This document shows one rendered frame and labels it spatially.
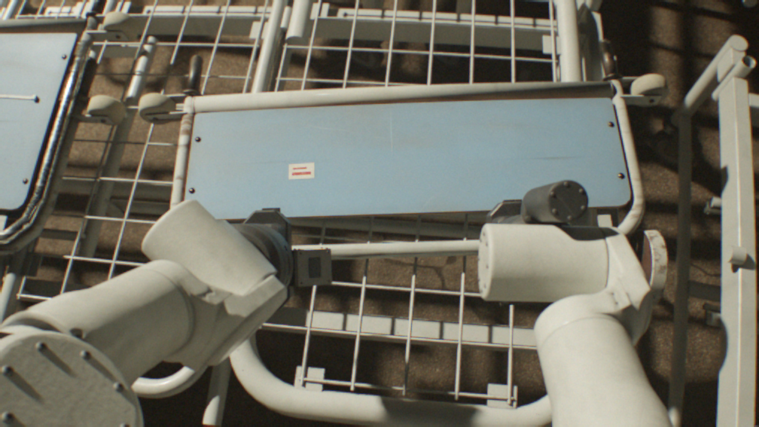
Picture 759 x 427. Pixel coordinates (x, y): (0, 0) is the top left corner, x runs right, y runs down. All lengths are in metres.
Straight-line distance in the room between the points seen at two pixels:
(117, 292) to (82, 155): 1.39
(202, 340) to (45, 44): 0.83
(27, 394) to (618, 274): 0.39
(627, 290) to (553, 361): 0.08
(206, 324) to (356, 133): 0.55
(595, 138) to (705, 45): 1.01
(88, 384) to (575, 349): 0.28
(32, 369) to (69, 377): 0.02
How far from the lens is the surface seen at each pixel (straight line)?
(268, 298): 0.46
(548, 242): 0.47
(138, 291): 0.38
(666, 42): 1.86
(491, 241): 0.46
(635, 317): 0.43
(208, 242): 0.48
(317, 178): 0.87
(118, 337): 0.34
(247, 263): 0.48
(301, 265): 0.65
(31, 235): 1.03
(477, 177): 0.87
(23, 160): 1.06
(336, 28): 1.17
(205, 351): 0.43
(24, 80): 1.14
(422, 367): 1.31
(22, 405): 0.26
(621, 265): 0.46
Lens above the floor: 1.30
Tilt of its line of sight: 67 degrees down
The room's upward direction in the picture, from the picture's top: 7 degrees counter-clockwise
